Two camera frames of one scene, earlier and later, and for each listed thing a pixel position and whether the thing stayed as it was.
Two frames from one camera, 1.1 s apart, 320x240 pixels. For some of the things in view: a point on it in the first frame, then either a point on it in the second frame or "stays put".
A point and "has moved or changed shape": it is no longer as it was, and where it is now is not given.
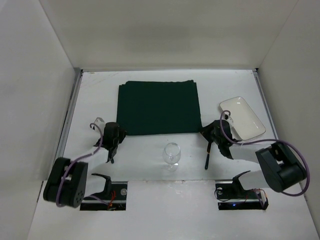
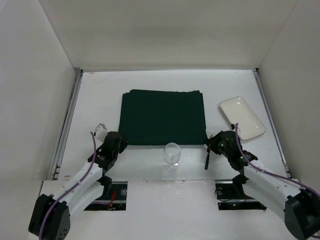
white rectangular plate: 244,124 stays put
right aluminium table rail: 257,75 stays put
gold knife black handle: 208,152 stays put
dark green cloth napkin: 158,107 has moved or changed shape
